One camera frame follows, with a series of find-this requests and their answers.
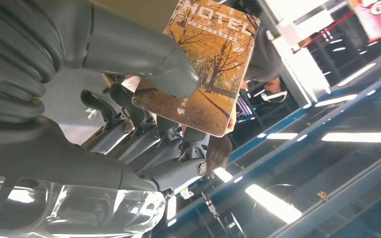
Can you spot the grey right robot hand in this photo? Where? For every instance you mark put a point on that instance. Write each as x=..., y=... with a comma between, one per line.
x=46, y=154

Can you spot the ceiling light strip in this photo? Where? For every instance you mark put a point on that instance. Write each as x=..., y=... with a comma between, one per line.
x=272, y=203
x=361, y=137

